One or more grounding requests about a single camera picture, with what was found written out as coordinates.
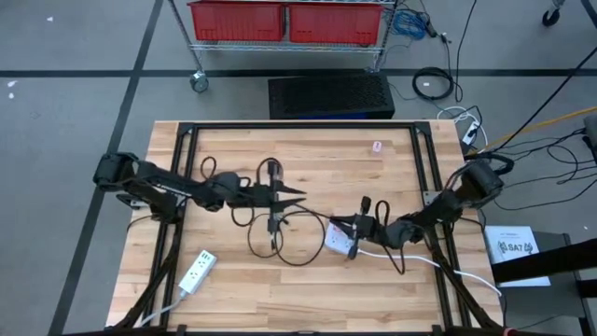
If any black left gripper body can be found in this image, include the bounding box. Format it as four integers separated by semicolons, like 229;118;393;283
231;160;285;235

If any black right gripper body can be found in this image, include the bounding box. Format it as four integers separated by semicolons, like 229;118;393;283
347;196;392;260

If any white square power strip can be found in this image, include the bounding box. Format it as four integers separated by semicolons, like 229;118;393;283
324;221;361;258

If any smooth white power cord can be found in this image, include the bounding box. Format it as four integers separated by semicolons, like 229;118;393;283
356;248;503;299

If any short black USB cable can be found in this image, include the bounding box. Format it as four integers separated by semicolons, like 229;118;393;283
246;212;286;259

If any white rectangular power strip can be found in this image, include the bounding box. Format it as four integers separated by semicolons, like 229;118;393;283
177;248;218;295

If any grey braided power cord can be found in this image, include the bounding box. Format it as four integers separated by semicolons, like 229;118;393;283
138;288;187;328

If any black perforated computer case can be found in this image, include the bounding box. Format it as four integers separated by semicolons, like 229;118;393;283
267;73;396;120

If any small white floor power strip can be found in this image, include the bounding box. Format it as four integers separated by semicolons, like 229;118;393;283
461;119;482;147

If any white printed booklet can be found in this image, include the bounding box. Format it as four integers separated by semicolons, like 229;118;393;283
482;225;553;288

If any red plastic bin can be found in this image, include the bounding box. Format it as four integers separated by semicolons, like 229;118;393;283
287;2;385;47
187;0;287;43

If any black metal beam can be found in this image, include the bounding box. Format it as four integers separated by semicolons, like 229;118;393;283
491;238;597;286

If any grey cabinet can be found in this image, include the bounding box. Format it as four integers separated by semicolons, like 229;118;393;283
493;231;590;336

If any black caster wheel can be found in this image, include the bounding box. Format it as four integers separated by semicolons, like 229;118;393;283
541;0;568;28

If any black metal table frame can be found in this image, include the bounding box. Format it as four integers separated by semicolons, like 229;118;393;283
111;120;504;336

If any thick black cable sleeve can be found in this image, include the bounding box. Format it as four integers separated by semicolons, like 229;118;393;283
465;151;516;176

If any chrome wire shelving cart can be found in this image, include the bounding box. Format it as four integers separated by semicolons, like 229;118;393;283
166;0;402;94

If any black cable coil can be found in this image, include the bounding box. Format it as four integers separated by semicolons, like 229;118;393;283
411;66;456;102

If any blue cable coil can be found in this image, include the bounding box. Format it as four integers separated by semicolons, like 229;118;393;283
390;8;429;41

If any yellow floor cable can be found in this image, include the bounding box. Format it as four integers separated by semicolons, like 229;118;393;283
465;105;597;156

